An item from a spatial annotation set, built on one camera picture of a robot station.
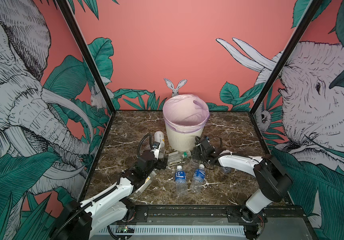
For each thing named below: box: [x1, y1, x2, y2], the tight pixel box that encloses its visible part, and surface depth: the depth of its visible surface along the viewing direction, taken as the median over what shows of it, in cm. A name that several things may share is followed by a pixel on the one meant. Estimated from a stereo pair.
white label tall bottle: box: [154, 131, 165, 148], surface depth 100 cm
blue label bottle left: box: [174, 165, 188, 197], surface depth 83 cm
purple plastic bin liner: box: [163, 94, 210, 134], surface depth 92 cm
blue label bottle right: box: [189, 164, 206, 193], surface depth 85 cm
